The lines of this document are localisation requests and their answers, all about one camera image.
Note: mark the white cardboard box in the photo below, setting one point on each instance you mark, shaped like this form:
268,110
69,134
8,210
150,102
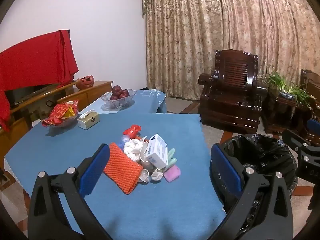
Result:
157,152

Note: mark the white tissue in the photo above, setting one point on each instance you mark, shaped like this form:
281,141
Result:
132,148

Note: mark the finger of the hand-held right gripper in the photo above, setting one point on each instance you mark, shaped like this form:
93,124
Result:
313,127
292,138

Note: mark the glass snack bowl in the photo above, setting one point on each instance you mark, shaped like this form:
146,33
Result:
67,121

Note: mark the television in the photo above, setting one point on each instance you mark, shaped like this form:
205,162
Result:
22,93

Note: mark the dark wooden side table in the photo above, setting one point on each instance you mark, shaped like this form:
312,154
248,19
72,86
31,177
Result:
277,115

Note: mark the orange knitted cloth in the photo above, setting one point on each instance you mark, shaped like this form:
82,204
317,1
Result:
122,170

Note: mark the white shell cups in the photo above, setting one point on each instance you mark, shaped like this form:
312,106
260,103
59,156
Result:
144,158

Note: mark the tissue box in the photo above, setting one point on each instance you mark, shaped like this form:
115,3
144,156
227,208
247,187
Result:
88,121

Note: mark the red cloth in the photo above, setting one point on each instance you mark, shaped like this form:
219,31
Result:
32,60

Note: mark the glass fruit bowl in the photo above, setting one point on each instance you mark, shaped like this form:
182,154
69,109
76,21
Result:
117,103

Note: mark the wooden cabinet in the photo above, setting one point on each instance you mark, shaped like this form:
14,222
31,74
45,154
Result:
82,96

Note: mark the green potted plant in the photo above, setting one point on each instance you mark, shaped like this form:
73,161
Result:
287,85

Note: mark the red plastic bag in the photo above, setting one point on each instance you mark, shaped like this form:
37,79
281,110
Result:
132,130

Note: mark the pink sponge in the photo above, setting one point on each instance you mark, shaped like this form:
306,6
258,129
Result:
172,173

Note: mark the heap of red apples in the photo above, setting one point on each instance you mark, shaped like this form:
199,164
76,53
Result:
118,92

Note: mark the dark wooden armchair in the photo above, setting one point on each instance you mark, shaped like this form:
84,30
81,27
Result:
311,85
235,80

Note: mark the blue plastic bag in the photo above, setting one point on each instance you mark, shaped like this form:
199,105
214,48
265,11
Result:
123,141

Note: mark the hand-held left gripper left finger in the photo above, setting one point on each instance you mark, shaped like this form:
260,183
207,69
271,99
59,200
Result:
96,167

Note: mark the patterned beige curtain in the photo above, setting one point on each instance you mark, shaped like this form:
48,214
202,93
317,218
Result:
200,30

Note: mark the red snack packets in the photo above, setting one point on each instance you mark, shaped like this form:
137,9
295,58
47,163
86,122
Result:
60,112

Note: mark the bin with black bag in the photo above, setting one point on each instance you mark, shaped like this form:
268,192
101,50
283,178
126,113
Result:
262,152

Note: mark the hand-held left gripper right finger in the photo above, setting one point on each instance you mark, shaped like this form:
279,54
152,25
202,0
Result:
225,167

